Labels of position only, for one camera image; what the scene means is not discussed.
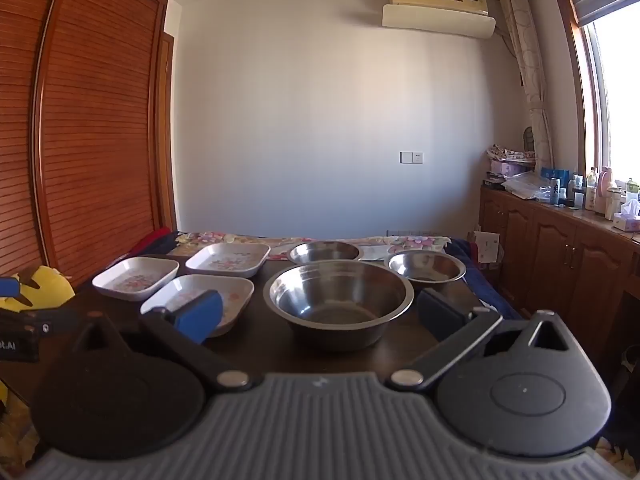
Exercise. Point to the small wide-rimmed steel bowl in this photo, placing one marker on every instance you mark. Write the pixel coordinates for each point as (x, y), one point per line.
(425, 266)

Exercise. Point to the medium steel bowl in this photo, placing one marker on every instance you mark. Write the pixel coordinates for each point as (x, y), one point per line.
(322, 252)

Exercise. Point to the wooden sideboard cabinet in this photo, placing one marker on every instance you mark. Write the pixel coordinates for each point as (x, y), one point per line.
(550, 245)

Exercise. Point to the patterned folded cloth pile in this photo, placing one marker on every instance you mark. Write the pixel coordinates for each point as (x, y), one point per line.
(507, 152)

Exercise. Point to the white wall socket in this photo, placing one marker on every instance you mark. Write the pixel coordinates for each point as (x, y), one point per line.
(412, 157)

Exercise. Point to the patterned beige curtain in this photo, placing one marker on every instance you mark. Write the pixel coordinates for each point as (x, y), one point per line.
(530, 75)

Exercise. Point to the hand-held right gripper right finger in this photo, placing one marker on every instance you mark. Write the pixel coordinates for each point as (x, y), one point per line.
(440, 317)

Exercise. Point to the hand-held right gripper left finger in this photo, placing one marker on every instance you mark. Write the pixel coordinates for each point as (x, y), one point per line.
(200, 317)

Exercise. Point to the white wall air conditioner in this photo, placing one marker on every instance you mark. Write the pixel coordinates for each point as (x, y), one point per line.
(435, 15)

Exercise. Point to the black book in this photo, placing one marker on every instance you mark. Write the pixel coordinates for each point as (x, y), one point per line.
(494, 182)

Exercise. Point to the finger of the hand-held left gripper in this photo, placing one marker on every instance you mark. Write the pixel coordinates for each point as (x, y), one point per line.
(45, 322)
(9, 286)

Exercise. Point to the pink bottle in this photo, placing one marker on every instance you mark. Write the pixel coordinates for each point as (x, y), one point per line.
(606, 180)

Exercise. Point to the louvered wooden wardrobe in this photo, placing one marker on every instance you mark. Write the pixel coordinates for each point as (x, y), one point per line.
(100, 135)

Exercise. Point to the clear plastic bags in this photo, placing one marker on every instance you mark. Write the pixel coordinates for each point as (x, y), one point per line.
(525, 187)

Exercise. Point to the large steel bowl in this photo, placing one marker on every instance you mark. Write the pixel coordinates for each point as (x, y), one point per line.
(340, 305)

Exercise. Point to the blue boxes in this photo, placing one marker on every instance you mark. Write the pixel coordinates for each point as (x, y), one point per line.
(555, 174)

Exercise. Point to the white paper bag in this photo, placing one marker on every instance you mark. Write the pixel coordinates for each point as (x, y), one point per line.
(486, 247)

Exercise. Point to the green-capped bottle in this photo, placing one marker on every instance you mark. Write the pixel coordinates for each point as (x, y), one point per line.
(632, 189)

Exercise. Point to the wood-framed window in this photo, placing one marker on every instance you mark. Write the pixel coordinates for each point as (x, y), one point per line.
(615, 100)

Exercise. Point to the yellow cloth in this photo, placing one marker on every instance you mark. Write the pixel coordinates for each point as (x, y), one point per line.
(47, 292)

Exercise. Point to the floral square melamine plate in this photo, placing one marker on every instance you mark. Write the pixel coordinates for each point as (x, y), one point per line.
(227, 259)
(235, 297)
(135, 277)

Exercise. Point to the dark hand fan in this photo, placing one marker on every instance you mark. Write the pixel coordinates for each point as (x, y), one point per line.
(528, 140)

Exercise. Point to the red cloth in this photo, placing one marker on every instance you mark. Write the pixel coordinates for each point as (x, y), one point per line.
(155, 240)

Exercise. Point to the white jar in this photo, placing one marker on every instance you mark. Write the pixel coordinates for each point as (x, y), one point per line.
(612, 205)

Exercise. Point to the pink box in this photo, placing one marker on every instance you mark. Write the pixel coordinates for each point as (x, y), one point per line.
(510, 167)

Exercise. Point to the white lotion bottle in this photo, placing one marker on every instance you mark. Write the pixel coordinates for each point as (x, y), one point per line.
(591, 192)

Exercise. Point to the tissue box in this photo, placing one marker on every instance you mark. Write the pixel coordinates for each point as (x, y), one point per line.
(627, 220)

